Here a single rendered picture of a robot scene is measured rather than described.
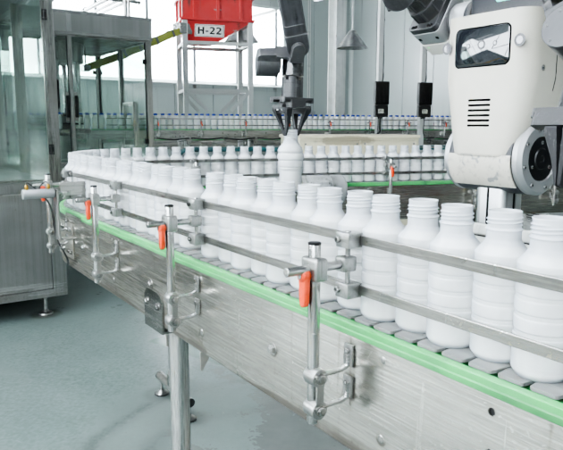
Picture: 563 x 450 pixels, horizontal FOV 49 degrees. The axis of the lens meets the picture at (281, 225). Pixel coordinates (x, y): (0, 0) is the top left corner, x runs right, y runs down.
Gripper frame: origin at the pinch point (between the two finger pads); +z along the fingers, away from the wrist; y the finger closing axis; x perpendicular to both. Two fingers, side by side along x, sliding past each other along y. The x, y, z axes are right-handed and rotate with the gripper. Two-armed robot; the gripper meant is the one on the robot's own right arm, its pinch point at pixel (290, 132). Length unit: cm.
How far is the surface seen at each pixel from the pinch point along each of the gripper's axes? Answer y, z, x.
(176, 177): 40.0, 10.1, 12.7
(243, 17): -322, -136, -529
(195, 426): -19, 124, -85
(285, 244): 42, 18, 55
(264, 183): 41, 9, 48
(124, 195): 40.0, 17.0, -16.1
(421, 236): 43, 12, 84
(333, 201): 42, 10, 66
